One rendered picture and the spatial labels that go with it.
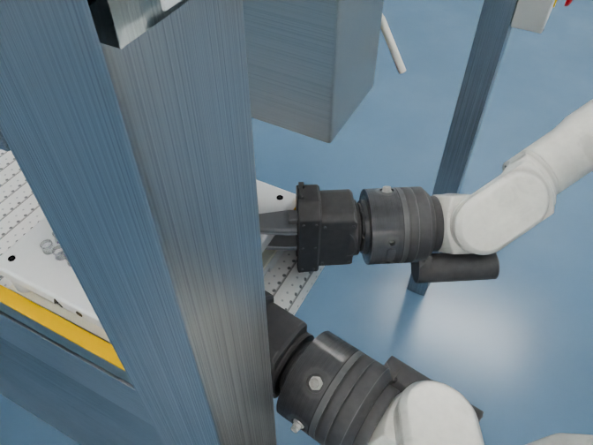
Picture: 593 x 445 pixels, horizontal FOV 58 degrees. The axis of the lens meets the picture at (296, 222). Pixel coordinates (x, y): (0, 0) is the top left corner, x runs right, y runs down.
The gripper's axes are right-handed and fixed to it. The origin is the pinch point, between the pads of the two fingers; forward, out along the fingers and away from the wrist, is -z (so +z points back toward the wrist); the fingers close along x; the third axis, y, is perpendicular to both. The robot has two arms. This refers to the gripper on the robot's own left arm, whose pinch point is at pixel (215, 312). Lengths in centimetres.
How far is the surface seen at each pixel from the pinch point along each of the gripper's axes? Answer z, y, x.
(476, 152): -13, 159, 97
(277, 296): 1.3, 8.5, 6.3
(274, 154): -79, 110, 98
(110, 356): -6.3, -9.1, 2.6
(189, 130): 13.2, -10.6, -36.5
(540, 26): 6, 84, 3
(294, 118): 0.3, 12.9, -16.5
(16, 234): -32.0, -3.7, 6.6
